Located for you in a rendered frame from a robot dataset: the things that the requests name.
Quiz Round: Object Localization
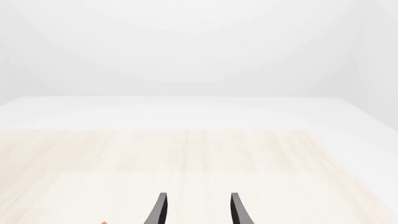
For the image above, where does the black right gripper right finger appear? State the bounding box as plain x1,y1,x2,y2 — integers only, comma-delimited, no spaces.
230,192,256,224

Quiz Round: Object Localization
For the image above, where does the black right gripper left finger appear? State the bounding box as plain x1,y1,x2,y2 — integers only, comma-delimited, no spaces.
143,192,168,224

